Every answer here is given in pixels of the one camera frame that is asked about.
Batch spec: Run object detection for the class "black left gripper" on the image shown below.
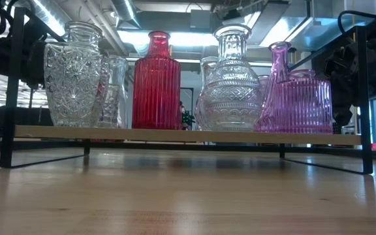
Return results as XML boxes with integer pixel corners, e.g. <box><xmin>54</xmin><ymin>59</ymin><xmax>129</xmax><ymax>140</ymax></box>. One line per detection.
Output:
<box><xmin>0</xmin><ymin>22</ymin><xmax>48</xmax><ymax>87</ymax></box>

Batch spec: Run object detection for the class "wide pink ribbed glass jar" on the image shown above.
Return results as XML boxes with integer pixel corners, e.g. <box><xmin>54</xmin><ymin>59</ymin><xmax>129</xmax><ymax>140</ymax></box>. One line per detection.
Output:
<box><xmin>271</xmin><ymin>68</ymin><xmax>334</xmax><ymax>134</ymax></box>

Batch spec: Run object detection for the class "large clear star-cut vase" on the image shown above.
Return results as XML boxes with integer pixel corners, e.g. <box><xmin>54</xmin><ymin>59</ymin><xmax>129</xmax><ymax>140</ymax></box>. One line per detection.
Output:
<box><xmin>43</xmin><ymin>21</ymin><xmax>108</xmax><ymax>129</ymax></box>

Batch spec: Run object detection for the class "tall pink ribbed glass vase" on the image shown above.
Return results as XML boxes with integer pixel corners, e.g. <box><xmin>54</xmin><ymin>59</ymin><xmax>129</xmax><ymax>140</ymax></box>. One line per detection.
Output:
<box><xmin>255</xmin><ymin>40</ymin><xmax>293</xmax><ymax>133</ymax></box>

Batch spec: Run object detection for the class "clear embossed round glass vase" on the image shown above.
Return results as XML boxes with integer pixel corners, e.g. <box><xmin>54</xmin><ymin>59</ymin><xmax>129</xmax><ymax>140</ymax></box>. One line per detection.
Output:
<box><xmin>194</xmin><ymin>23</ymin><xmax>264</xmax><ymax>132</ymax></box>

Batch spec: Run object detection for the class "red ribbed glass bottle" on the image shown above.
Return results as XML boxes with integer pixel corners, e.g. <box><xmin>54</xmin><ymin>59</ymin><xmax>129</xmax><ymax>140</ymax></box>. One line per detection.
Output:
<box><xmin>131</xmin><ymin>31</ymin><xmax>183</xmax><ymax>131</ymax></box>

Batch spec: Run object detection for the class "clear glass bottle vase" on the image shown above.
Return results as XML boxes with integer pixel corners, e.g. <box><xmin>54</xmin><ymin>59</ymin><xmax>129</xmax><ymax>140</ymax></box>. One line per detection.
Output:
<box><xmin>199</xmin><ymin>55</ymin><xmax>220</xmax><ymax>99</ymax></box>

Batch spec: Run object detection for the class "black background cabinet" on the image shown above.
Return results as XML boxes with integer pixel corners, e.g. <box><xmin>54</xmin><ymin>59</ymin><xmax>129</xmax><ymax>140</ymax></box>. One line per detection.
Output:
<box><xmin>0</xmin><ymin>106</ymin><xmax>54</xmax><ymax>127</ymax></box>

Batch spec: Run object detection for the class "clear glass in tray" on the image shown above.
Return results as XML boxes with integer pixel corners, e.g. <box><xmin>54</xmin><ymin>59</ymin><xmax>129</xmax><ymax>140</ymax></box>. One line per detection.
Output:
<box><xmin>337</xmin><ymin>9</ymin><xmax>376</xmax><ymax>35</ymax></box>

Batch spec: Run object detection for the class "clear glass carafe vase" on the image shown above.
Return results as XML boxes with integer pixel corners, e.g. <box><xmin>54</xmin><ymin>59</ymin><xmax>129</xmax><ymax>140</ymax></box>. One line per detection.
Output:
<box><xmin>108</xmin><ymin>55</ymin><xmax>130</xmax><ymax>129</ymax></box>

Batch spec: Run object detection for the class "grey ceiling unit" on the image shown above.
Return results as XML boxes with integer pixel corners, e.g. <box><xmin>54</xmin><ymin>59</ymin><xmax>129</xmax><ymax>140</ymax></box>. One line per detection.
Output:
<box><xmin>189</xmin><ymin>8</ymin><xmax>224</xmax><ymax>32</ymax></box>

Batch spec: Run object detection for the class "black metal table frame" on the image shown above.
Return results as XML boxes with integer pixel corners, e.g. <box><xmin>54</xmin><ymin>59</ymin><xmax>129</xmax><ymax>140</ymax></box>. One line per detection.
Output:
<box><xmin>0</xmin><ymin>138</ymin><xmax>376</xmax><ymax>161</ymax></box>

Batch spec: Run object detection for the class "silver ventilation duct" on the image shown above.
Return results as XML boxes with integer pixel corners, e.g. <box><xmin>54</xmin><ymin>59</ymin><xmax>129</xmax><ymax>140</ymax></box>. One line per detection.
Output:
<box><xmin>111</xmin><ymin>0</ymin><xmax>142</xmax><ymax>29</ymax></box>

